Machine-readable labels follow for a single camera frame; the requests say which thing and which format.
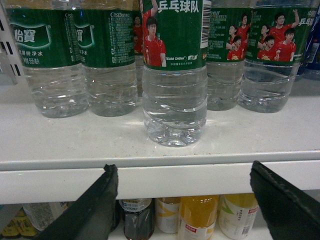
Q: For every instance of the yellow black drink bottle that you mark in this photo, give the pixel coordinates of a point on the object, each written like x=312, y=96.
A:
x=20, y=226

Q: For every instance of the dark blue sports drink bottle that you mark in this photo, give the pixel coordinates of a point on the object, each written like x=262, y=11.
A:
x=310, y=65

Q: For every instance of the orange juice bottle front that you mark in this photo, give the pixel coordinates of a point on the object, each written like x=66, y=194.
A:
x=197, y=217

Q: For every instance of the white yellow drink bottle left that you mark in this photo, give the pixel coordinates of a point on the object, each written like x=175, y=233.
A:
x=167, y=214

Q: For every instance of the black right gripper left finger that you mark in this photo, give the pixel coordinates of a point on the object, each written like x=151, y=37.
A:
x=91, y=216

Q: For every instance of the white yellow drink bottle right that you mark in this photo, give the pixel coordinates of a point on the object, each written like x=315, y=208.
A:
x=237, y=213

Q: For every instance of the white slotted shelf upright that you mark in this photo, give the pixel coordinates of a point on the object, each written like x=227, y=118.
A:
x=10, y=63

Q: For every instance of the shelf water bottle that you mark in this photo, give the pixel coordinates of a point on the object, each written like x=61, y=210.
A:
x=276, y=43
x=230, y=25
x=45, y=37

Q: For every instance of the dark tea bottle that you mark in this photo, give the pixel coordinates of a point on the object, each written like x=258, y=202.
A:
x=138, y=217

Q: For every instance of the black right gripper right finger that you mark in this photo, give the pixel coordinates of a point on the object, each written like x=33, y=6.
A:
x=290, y=213

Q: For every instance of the white yellow drink bottle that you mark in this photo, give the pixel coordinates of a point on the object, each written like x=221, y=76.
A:
x=237, y=213
x=167, y=214

